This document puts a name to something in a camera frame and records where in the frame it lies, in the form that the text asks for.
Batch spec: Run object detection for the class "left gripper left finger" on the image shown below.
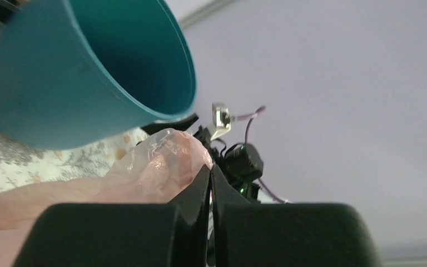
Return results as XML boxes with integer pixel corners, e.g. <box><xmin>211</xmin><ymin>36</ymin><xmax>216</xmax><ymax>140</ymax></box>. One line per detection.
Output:
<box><xmin>14</xmin><ymin>166</ymin><xmax>210</xmax><ymax>266</ymax></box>

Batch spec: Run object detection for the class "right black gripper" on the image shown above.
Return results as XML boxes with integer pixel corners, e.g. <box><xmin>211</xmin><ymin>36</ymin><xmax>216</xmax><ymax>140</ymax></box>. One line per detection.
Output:
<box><xmin>141</xmin><ymin>113</ymin><xmax>198</xmax><ymax>135</ymax></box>

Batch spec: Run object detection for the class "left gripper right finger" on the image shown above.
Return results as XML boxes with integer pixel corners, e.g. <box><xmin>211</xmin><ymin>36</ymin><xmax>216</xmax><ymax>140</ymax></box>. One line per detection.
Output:
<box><xmin>211</xmin><ymin>166</ymin><xmax>381</xmax><ymax>266</ymax></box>

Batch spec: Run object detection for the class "pink plastic trash bag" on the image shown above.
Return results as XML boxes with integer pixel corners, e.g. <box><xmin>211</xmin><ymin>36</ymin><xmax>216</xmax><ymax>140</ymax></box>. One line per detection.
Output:
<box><xmin>0</xmin><ymin>130</ymin><xmax>212</xmax><ymax>266</ymax></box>

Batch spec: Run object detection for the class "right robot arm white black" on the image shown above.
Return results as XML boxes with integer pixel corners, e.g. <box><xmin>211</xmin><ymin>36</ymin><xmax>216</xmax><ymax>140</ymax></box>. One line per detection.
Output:
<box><xmin>193</xmin><ymin>126</ymin><xmax>288</xmax><ymax>204</ymax></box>

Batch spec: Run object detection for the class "teal plastic trash bin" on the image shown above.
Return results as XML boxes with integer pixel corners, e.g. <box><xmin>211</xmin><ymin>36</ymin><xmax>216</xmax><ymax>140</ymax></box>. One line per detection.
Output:
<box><xmin>0</xmin><ymin>0</ymin><xmax>196</xmax><ymax>150</ymax></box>

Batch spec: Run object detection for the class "floral patterned table mat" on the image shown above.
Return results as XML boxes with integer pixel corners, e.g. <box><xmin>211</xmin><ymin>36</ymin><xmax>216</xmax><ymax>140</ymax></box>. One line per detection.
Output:
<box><xmin>0</xmin><ymin>128</ymin><xmax>147</xmax><ymax>192</ymax></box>

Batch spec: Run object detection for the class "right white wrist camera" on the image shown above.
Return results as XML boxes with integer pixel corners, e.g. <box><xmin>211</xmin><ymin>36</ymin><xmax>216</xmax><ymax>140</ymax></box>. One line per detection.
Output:
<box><xmin>207</xmin><ymin>102</ymin><xmax>231</xmax><ymax>141</ymax></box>

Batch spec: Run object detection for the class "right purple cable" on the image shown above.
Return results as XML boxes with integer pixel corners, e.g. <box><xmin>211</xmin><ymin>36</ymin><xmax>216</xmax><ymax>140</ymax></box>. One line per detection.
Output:
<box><xmin>232</xmin><ymin>106</ymin><xmax>288</xmax><ymax>204</ymax></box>

